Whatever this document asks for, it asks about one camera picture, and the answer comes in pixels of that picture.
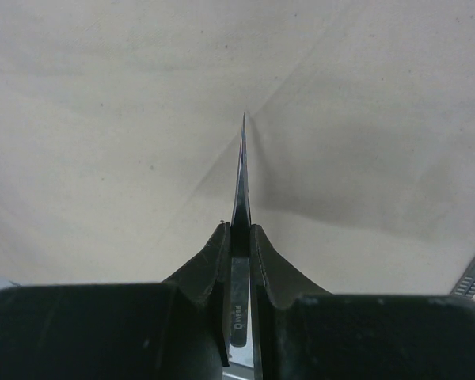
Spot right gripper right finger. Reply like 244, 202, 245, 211
249, 225, 475, 379

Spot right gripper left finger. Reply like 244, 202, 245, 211
0, 223, 230, 379

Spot steel tweezers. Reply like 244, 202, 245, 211
230, 112, 251, 348

